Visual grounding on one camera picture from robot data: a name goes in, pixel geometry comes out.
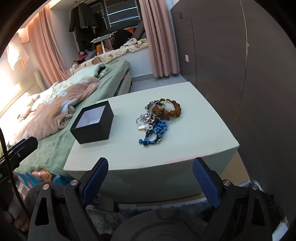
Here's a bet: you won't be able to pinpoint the teal printed cloth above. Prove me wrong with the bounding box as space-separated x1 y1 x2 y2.
14 169 74 193

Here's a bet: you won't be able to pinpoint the printed window seat sheet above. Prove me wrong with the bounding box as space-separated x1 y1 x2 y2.
70 38 148 75

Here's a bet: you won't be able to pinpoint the pink curtain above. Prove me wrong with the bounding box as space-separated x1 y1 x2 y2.
28 7 72 84
139 0 179 78

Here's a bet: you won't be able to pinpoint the person's left hand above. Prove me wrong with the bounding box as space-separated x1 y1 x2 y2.
0 204 30 232

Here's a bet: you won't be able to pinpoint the blue knotted cord bracelet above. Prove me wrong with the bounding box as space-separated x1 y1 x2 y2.
139 119 169 146

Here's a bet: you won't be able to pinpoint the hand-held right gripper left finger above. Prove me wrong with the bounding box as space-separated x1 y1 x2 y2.
28 157 116 241

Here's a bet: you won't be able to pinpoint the black cable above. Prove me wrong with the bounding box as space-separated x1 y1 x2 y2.
0 127 29 223

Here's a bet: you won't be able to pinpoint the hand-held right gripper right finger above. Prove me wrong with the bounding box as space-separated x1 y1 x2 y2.
192 157 273 241

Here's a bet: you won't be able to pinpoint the grey shaggy rug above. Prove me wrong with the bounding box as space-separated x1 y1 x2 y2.
87 183 289 241

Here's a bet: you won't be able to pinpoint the beige hanging cloth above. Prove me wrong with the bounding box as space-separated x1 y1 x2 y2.
6 38 29 70

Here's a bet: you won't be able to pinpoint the white rack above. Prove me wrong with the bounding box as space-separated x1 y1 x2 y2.
91 34 115 55

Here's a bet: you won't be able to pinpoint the white low table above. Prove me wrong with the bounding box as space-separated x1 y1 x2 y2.
63 82 240 204

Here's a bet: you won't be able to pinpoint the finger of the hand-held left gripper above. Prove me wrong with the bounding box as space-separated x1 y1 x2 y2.
6 137 39 167

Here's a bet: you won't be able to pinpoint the brown bead bracelet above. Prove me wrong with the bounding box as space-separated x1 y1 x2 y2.
154 98 182 121

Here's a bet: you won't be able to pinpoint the bed with green sheet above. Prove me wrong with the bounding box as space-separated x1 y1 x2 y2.
0 60 132 176

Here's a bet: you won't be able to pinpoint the tangle of silver chains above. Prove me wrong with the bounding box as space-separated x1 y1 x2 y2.
135 101 167 131

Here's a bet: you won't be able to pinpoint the pink printed blanket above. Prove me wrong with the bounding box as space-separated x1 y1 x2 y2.
14 77 101 139

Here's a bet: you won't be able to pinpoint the hanging dark clothes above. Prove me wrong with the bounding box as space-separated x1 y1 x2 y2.
69 3 104 50

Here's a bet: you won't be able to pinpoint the dark grey cushion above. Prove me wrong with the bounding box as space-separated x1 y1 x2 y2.
133 23 147 40

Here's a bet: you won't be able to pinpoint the black bag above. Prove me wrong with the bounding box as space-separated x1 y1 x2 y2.
113 29 134 50

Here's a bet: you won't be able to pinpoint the black jewelry box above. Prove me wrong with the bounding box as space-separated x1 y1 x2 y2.
70 100 114 144

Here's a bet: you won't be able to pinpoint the light green pillow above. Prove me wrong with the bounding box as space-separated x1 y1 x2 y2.
30 62 109 109

